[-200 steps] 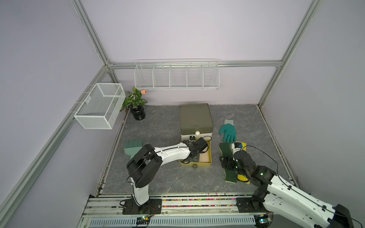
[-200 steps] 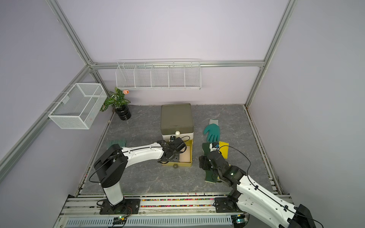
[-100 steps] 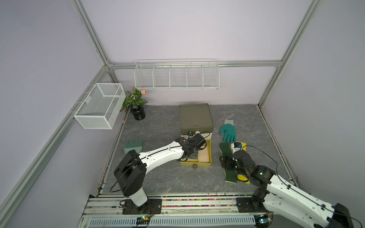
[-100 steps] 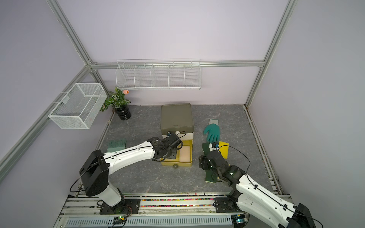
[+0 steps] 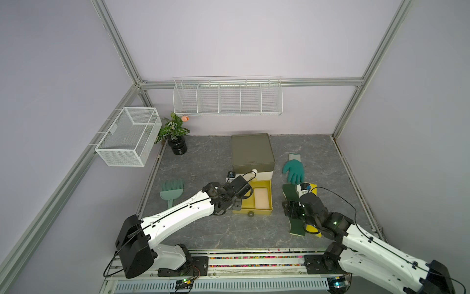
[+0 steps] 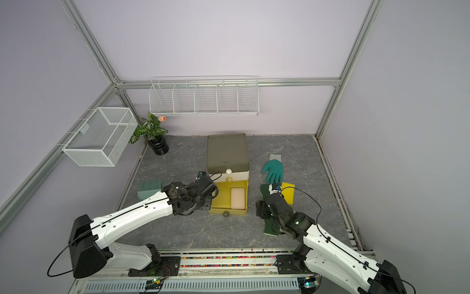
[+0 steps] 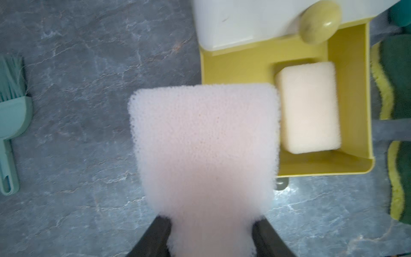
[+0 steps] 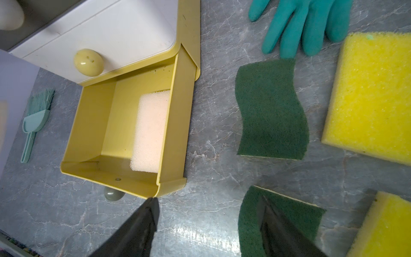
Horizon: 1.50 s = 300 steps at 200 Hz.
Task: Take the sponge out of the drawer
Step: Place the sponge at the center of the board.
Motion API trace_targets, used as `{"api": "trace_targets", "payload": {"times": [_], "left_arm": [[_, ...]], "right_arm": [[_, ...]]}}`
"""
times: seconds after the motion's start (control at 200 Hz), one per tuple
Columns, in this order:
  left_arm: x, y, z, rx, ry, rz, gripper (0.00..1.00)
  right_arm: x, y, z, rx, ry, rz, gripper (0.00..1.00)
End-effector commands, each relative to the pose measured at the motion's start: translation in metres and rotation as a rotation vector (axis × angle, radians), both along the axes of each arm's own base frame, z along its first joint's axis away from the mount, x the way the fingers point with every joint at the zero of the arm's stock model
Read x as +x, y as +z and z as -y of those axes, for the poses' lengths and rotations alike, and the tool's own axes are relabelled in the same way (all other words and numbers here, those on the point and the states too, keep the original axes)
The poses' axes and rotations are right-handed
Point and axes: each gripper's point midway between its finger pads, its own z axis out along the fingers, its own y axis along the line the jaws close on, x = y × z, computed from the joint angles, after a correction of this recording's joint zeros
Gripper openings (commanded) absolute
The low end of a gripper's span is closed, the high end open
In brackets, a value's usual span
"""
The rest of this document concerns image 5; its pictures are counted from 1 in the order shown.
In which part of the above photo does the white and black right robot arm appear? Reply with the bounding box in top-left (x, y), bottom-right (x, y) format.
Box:
top-left (282, 192), bottom-right (456, 294)

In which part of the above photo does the olive three-drawer storage box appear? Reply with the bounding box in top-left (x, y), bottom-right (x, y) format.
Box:
top-left (231, 133), bottom-right (275, 181)

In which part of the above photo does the white wire cube basket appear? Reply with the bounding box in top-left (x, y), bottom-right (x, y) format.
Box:
top-left (95, 107), bottom-right (162, 167)

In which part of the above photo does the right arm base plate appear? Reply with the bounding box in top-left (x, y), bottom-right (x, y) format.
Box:
top-left (304, 254), bottom-right (346, 275)

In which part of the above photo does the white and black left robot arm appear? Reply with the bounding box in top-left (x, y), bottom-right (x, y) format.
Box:
top-left (114, 176), bottom-right (254, 279)

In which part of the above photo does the long white wire shelf basket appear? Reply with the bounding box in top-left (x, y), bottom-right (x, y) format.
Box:
top-left (173, 76), bottom-right (283, 116)

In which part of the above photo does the light green dustpan brush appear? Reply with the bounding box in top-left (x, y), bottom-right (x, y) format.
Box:
top-left (159, 180), bottom-right (184, 209)

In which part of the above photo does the white slotted cable duct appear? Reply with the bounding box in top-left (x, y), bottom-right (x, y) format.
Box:
top-left (111, 278), bottom-right (329, 294)

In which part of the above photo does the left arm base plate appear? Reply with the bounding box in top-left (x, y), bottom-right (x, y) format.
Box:
top-left (157, 256), bottom-right (209, 277)

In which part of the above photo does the pink sponge right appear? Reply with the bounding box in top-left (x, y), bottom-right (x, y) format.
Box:
top-left (254, 187), bottom-right (270, 210)

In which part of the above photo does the potted green plant black pot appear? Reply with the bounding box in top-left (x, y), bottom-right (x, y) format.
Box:
top-left (154, 112), bottom-right (190, 156)

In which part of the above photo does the green rubber glove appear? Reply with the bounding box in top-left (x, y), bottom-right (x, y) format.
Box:
top-left (282, 153), bottom-right (305, 185)

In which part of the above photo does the green yellow sponge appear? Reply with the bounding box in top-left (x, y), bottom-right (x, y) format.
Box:
top-left (289, 218), bottom-right (306, 236)

